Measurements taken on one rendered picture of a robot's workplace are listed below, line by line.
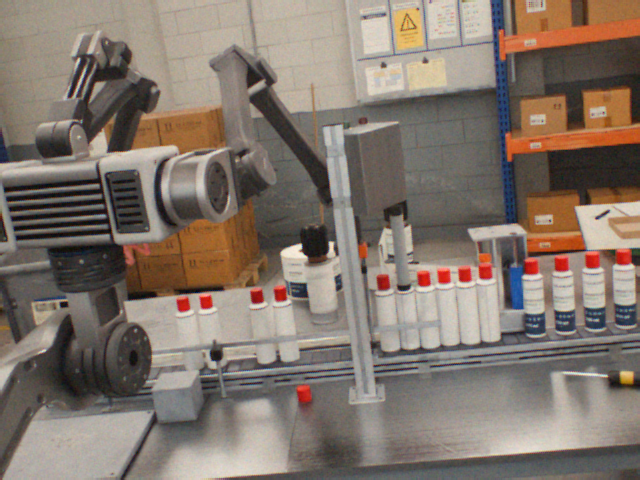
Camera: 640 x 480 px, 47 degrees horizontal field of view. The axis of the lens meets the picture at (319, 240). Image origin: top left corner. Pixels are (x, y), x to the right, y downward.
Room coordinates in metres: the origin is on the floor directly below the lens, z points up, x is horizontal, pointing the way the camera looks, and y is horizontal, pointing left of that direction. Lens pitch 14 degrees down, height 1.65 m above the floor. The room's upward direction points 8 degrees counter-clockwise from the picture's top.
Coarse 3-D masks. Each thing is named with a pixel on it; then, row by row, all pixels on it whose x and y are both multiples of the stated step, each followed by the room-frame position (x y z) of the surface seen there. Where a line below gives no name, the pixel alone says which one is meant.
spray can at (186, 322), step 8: (184, 296) 1.85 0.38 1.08; (184, 304) 1.83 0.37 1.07; (184, 312) 1.83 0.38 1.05; (192, 312) 1.83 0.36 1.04; (176, 320) 1.83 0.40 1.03; (184, 320) 1.82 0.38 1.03; (192, 320) 1.83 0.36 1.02; (184, 328) 1.82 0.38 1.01; (192, 328) 1.82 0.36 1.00; (184, 336) 1.82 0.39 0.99; (192, 336) 1.82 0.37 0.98; (184, 344) 1.82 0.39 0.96; (192, 344) 1.82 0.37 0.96; (184, 352) 1.82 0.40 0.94; (192, 352) 1.82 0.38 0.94; (200, 352) 1.83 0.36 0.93; (184, 360) 1.83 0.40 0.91; (192, 360) 1.82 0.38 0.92; (200, 360) 1.83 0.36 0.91; (192, 368) 1.82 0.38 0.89; (200, 368) 1.82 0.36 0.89
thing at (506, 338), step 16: (512, 336) 1.77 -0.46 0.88; (560, 336) 1.73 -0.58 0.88; (576, 336) 1.72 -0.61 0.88; (592, 336) 1.70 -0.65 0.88; (608, 336) 1.70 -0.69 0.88; (304, 352) 1.85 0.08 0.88; (320, 352) 1.84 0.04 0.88; (336, 352) 1.82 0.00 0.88; (384, 352) 1.79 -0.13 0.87; (400, 352) 1.76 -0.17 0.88; (416, 352) 1.75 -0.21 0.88; (432, 352) 1.74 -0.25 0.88; (160, 368) 1.88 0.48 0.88; (176, 368) 1.86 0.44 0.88; (224, 368) 1.82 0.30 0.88; (240, 368) 1.80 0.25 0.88; (256, 368) 1.79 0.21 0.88; (272, 368) 1.78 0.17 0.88
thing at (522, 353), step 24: (624, 336) 1.68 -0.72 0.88; (384, 360) 1.74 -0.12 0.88; (408, 360) 1.73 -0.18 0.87; (432, 360) 1.74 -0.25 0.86; (456, 360) 1.72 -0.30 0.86; (480, 360) 1.72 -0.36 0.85; (504, 360) 1.72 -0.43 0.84; (528, 360) 1.70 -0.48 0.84; (552, 360) 1.70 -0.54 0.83; (216, 384) 1.78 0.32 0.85; (240, 384) 1.78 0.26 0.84; (288, 384) 1.76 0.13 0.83
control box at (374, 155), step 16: (352, 128) 1.74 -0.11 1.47; (368, 128) 1.68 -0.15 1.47; (384, 128) 1.69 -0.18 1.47; (352, 144) 1.62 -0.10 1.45; (368, 144) 1.63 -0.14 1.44; (384, 144) 1.68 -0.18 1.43; (400, 144) 1.73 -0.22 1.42; (352, 160) 1.63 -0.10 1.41; (368, 160) 1.63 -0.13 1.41; (384, 160) 1.68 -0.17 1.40; (400, 160) 1.73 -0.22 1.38; (352, 176) 1.63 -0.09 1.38; (368, 176) 1.62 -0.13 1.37; (384, 176) 1.67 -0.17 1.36; (400, 176) 1.72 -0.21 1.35; (352, 192) 1.63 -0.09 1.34; (368, 192) 1.62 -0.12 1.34; (384, 192) 1.67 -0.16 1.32; (400, 192) 1.72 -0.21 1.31; (368, 208) 1.61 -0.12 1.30; (384, 208) 1.66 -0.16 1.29
